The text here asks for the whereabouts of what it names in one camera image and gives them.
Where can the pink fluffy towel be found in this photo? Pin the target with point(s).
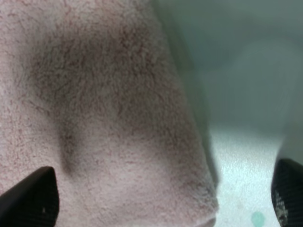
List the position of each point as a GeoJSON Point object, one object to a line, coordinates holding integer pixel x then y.
{"type": "Point", "coordinates": [89, 88]}

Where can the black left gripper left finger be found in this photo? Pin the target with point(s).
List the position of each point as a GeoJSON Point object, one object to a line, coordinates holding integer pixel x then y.
{"type": "Point", "coordinates": [33, 202]}

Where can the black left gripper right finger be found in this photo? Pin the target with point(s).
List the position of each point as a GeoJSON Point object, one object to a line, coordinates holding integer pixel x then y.
{"type": "Point", "coordinates": [287, 193]}

